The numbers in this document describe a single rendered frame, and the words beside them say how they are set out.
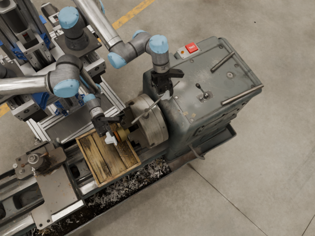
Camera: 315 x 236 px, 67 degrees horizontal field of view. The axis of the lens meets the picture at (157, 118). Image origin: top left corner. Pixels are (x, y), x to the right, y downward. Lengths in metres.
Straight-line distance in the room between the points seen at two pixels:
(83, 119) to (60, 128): 0.23
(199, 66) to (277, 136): 1.69
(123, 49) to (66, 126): 1.56
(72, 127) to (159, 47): 1.63
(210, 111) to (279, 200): 1.65
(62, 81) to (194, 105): 0.69
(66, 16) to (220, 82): 0.94
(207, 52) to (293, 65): 2.09
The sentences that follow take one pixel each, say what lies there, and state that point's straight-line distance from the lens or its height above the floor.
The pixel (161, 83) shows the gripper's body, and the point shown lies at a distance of 1.13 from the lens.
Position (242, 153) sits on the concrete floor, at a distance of 2.72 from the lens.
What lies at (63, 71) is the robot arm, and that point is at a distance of 1.26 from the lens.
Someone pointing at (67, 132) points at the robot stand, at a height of 0.21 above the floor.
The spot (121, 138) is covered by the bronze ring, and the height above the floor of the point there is 1.11.
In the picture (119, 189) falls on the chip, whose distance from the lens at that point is 1.88.
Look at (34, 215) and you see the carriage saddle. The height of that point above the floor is 0.90.
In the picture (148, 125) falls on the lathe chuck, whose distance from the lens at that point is 1.30.
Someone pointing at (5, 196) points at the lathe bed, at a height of 0.87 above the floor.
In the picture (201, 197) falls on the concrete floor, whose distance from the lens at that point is 2.51.
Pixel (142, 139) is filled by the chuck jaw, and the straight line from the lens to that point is 1.38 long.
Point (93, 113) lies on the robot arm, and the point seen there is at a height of 1.11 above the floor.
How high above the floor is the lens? 2.44
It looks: 68 degrees down
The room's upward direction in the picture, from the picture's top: 9 degrees clockwise
